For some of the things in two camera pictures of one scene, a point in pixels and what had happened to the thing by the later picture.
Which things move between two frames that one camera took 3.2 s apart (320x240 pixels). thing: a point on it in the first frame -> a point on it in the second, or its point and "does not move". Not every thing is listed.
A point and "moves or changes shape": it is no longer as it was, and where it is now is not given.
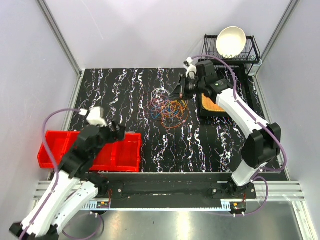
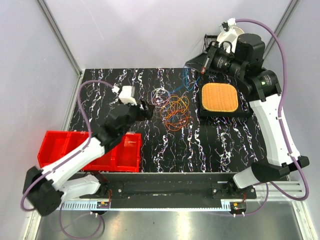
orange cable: (174, 114) moves or changes shape
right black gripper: (180, 92) -> (213, 50)
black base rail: (173, 187) does not move
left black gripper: (117, 135) -> (143, 114)
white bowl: (231, 41) does not move
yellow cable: (173, 108) does not move
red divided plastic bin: (125, 155) does not move
